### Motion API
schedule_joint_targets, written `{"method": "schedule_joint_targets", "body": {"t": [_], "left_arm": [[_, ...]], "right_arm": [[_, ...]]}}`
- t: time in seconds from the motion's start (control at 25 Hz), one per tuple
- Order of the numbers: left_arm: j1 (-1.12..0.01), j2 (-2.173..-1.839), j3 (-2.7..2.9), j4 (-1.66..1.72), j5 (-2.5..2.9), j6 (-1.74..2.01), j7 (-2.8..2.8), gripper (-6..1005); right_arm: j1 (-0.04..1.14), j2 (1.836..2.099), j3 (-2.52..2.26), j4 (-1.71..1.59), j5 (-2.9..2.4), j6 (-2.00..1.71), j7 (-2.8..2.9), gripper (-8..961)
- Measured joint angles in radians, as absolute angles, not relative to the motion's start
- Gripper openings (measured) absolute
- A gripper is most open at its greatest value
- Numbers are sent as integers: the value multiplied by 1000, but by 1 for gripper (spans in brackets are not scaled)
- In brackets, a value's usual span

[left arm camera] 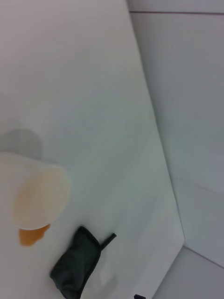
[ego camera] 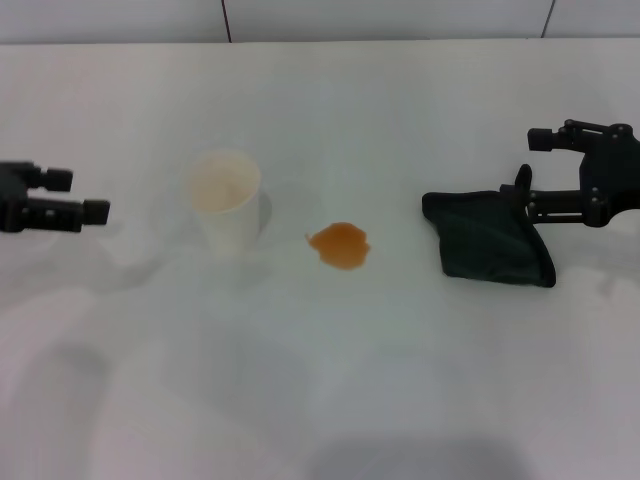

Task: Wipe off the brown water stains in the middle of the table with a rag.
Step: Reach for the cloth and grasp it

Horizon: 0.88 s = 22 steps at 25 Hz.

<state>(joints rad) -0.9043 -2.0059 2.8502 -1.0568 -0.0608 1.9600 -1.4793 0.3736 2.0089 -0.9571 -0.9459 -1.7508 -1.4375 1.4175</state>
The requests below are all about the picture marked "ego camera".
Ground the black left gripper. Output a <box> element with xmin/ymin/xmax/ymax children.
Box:
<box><xmin>0</xmin><ymin>160</ymin><xmax>111</xmax><ymax>234</ymax></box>

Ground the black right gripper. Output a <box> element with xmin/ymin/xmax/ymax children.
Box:
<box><xmin>499</xmin><ymin>119</ymin><xmax>640</xmax><ymax>229</ymax></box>

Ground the dark blue rag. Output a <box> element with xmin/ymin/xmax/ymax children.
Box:
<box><xmin>421</xmin><ymin>163</ymin><xmax>558</xmax><ymax>290</ymax></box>

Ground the white paper cup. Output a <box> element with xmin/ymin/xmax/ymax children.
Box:
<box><xmin>187</xmin><ymin>146</ymin><xmax>263</xmax><ymax>259</ymax></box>

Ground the brown water stain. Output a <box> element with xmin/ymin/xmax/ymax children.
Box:
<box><xmin>305</xmin><ymin>222</ymin><xmax>372</xmax><ymax>272</ymax></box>

